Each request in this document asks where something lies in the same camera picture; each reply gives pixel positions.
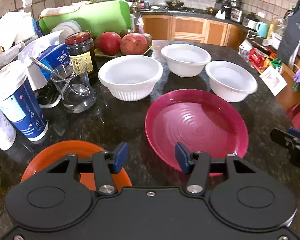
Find orange plastic plate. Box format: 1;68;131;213
20;140;133;192

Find magenta plastic plate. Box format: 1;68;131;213
145;89;249;171

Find large white ribbed bowl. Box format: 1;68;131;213
98;55;163;102

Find wooden kitchen cabinets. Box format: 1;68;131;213
142;15;248;50

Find stacked plates in rack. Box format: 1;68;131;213
51;20;82;41

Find clear glass cup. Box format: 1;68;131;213
51;59;96;113

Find metal spoon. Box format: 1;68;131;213
30;57;90;96

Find yellow fruit tray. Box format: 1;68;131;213
94;44;154;59

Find purple white water bottle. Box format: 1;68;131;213
0;110;17;151

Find teal mug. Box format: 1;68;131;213
256;21;269;38

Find blue tissue pack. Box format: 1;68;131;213
36;43;70;69

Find red apple left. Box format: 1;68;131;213
96;32;121;56

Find red apple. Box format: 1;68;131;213
96;32;121;56
120;33;148;55

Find dark sauce jar red lid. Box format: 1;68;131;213
65;30;97;85

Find blue paper cup white lid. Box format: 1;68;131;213
0;60;49;142

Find red apple right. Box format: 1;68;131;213
120;33;148;55

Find brown kiwi fruit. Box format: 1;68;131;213
142;33;152;47

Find green cutting board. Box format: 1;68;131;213
38;0;134;36

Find wok on stove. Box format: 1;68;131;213
166;0;184;8

